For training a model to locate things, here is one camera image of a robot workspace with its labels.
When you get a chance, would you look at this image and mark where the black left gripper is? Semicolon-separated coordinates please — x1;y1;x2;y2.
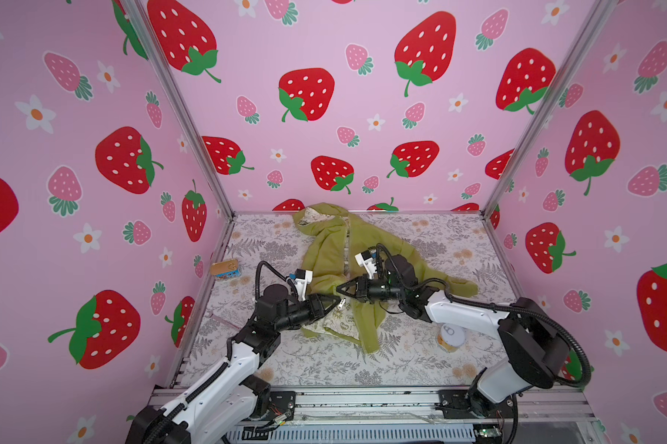
273;294;339;336

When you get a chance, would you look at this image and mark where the green zip-up jacket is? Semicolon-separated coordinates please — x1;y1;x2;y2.
293;203;478;353

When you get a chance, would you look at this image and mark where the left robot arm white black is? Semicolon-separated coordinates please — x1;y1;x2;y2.
126;261;341;443

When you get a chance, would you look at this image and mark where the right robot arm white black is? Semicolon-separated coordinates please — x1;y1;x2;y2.
336;253;592;417

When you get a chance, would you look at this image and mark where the small orange blue box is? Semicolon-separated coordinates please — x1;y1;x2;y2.
209;259;241;280

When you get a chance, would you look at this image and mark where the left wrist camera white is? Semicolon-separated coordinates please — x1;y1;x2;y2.
290;269;313;301

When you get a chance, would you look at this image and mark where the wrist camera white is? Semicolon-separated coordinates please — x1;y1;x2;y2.
290;269;313;301
355;250;378;279

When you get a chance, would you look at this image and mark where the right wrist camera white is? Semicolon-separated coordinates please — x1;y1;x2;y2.
355;250;378;279

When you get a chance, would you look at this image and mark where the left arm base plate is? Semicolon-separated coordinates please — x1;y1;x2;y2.
248;390;296;423

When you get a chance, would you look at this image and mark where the aluminium front rail frame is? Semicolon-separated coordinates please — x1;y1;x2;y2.
138;384;604;444

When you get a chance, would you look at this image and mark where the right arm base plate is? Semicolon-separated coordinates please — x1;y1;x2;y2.
435;388;518;420

